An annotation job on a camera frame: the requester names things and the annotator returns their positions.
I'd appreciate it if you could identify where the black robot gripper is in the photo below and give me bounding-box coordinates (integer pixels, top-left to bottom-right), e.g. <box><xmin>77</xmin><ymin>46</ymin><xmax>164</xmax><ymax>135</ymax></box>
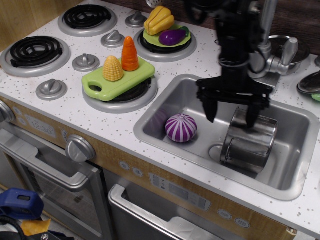
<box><xmin>196</xmin><ymin>63</ymin><xmax>272</xmax><ymax>129</ymax></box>

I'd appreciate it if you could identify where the stainless steel pot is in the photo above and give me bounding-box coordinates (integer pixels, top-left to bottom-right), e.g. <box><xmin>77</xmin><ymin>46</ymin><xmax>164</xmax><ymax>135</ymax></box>
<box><xmin>220</xmin><ymin>108</ymin><xmax>278</xmax><ymax>174</ymax></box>

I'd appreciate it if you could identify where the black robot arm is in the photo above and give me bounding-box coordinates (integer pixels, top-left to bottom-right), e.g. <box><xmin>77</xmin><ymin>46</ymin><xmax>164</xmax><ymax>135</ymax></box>
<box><xmin>184</xmin><ymin>0</ymin><xmax>272</xmax><ymax>128</ymax></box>

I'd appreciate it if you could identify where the silver toy sink basin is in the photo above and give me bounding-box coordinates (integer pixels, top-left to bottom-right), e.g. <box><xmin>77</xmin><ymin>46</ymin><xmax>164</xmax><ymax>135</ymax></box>
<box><xmin>134</xmin><ymin>74</ymin><xmax>320</xmax><ymax>201</ymax></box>

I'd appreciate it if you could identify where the silver toy faucet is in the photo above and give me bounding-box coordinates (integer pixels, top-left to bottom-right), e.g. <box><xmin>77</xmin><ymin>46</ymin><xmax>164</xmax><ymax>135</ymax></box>
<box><xmin>249</xmin><ymin>0</ymin><xmax>299</xmax><ymax>89</ymax></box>

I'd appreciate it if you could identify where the purple white striped toy onion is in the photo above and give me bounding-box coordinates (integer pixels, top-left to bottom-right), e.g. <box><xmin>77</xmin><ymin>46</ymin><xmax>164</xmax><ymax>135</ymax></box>
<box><xmin>164</xmin><ymin>113</ymin><xmax>198</xmax><ymax>143</ymax></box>

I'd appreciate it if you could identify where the burner under green plate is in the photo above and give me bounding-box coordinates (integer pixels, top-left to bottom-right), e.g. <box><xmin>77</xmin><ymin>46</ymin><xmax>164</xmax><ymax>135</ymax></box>
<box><xmin>133</xmin><ymin>30</ymin><xmax>197</xmax><ymax>63</ymax></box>

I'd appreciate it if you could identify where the silver bowl right edge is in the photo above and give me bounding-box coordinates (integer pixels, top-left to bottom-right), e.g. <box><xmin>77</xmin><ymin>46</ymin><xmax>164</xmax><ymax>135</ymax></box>
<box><xmin>297</xmin><ymin>71</ymin><xmax>320</xmax><ymax>95</ymax></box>

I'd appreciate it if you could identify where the green toy item right edge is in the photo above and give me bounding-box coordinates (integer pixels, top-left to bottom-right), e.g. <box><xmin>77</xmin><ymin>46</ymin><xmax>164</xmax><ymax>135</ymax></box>
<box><xmin>311</xmin><ymin>94</ymin><xmax>320</xmax><ymax>102</ymax></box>

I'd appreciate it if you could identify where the burner under cutting board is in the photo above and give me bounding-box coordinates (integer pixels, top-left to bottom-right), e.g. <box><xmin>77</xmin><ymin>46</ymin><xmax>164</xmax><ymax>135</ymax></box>
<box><xmin>82</xmin><ymin>77</ymin><xmax>158</xmax><ymax>114</ymax></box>

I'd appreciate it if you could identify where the purple toy eggplant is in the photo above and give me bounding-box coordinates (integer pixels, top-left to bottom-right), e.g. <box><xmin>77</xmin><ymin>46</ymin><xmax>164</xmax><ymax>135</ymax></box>
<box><xmin>158</xmin><ymin>26</ymin><xmax>190</xmax><ymax>46</ymax></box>

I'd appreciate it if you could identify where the orange toy carrot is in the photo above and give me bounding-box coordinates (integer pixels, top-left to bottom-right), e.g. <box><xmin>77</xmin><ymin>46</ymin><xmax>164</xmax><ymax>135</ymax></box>
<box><xmin>121</xmin><ymin>36</ymin><xmax>140</xmax><ymax>72</ymax></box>

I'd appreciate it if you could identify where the yellow toy corn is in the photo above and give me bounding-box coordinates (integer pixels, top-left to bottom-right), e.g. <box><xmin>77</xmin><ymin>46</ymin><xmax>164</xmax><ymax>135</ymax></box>
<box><xmin>102</xmin><ymin>55</ymin><xmax>124</xmax><ymax>82</ymax></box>

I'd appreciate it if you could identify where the toy dishwasher door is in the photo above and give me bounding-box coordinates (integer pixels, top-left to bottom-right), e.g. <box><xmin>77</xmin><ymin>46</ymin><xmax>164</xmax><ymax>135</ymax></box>
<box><xmin>107</xmin><ymin>183</ymin><xmax>241</xmax><ymax>240</ymax></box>

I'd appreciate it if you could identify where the silver stove knob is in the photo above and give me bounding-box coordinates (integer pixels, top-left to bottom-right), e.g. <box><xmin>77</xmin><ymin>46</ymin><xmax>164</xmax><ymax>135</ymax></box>
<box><xmin>35</xmin><ymin>79</ymin><xmax>68</xmax><ymax>101</ymax></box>
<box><xmin>125</xmin><ymin>11</ymin><xmax>147</xmax><ymax>28</ymax></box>
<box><xmin>72</xmin><ymin>53</ymin><xmax>100</xmax><ymax>72</ymax></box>
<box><xmin>100</xmin><ymin>30</ymin><xmax>125</xmax><ymax>48</ymax></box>

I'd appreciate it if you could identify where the silver slotted spoon top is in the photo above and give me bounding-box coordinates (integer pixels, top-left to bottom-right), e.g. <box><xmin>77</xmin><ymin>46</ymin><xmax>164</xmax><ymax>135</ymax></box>
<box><xmin>146</xmin><ymin>0</ymin><xmax>163</xmax><ymax>9</ymax></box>

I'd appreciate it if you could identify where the silver stove knob middle back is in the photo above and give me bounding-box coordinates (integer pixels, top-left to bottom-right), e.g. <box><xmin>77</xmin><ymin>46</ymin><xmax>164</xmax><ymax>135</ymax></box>
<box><xmin>100</xmin><ymin>30</ymin><xmax>125</xmax><ymax>48</ymax></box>

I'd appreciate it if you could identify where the silver stove knob middle front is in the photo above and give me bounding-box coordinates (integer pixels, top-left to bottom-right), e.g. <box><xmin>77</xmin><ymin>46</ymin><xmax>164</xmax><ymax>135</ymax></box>
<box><xmin>72</xmin><ymin>53</ymin><xmax>100</xmax><ymax>72</ymax></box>

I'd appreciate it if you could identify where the silver oven dial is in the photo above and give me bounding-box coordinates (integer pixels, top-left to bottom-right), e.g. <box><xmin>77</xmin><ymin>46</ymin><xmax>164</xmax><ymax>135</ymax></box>
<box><xmin>65</xmin><ymin>134</ymin><xmax>96</xmax><ymax>163</ymax></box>

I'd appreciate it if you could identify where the black coil burner back left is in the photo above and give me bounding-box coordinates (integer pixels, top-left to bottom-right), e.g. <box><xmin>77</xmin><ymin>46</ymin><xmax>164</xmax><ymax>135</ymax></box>
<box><xmin>58</xmin><ymin>4</ymin><xmax>118</xmax><ymax>38</ymax></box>

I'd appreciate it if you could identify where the black coil burner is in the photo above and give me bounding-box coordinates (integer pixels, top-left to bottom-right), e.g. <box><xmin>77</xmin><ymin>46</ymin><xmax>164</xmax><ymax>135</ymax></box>
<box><xmin>58</xmin><ymin>4</ymin><xmax>118</xmax><ymax>38</ymax></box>
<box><xmin>0</xmin><ymin>36</ymin><xmax>71</xmax><ymax>78</ymax></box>

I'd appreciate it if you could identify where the toy oven door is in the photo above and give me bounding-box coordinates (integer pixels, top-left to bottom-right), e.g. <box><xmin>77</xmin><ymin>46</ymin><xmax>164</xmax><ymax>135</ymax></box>
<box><xmin>0</xmin><ymin>122</ymin><xmax>114</xmax><ymax>240</ymax></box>

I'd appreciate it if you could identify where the black coil burner front left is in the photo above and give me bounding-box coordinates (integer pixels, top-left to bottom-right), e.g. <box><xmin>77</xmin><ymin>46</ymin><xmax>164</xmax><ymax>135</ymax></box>
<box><xmin>0</xmin><ymin>36</ymin><xmax>71</xmax><ymax>78</ymax></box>

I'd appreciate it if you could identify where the silver oven dial left edge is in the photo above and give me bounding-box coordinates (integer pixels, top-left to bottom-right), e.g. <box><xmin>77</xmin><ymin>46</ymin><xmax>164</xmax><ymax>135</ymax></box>
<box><xmin>0</xmin><ymin>100</ymin><xmax>16</xmax><ymax>123</ymax></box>

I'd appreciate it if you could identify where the blue clamp tool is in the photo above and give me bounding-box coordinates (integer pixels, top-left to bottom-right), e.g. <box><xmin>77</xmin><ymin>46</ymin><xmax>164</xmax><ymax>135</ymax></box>
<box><xmin>0</xmin><ymin>188</ymin><xmax>44</xmax><ymax>220</ymax></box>

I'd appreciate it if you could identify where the yellow cloth bottom left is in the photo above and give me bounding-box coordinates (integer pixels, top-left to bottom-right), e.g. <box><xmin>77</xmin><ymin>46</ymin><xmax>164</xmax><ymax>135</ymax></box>
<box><xmin>20</xmin><ymin>218</ymin><xmax>51</xmax><ymax>237</ymax></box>

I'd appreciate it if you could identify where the black cable bottom left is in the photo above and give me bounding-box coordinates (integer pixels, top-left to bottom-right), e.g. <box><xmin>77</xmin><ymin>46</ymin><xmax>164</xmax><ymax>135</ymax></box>
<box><xmin>0</xmin><ymin>215</ymin><xmax>27</xmax><ymax>240</ymax></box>

